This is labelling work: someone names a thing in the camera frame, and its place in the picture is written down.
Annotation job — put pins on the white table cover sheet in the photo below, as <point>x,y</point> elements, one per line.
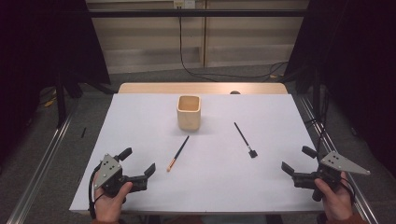
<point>218,186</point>

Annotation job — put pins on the black curtain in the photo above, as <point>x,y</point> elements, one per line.
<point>31,46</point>
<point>358,62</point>

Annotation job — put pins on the person's right hand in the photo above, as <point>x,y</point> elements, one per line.
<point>337,202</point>

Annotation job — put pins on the white wall socket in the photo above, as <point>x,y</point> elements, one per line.
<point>183,3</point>

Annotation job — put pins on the black pen with square end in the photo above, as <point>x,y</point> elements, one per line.
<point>243,137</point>

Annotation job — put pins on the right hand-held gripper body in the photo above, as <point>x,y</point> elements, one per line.
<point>342,164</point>

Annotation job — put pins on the yellow floor object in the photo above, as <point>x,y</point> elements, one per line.
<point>49,102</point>

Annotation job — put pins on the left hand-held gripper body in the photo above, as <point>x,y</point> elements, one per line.
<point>107,171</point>

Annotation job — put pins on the black horizontal frame bar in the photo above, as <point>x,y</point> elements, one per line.
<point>186,13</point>

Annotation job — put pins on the person's left hand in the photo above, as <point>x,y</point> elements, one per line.
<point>109,207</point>

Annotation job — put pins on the aluminium floor rail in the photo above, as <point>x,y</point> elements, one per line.
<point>363,211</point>
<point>40,174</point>

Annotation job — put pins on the beige square pen holder cup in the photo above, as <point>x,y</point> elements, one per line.
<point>189,119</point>

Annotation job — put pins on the black metal stand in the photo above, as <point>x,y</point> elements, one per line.
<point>60,102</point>
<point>316,93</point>

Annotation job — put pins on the small black floor object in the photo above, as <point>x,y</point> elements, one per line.
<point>83,132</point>

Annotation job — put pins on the black pencil with orange end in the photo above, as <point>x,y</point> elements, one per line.
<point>179,152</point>

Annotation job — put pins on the dark round table fitting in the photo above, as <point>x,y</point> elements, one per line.
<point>235,92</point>

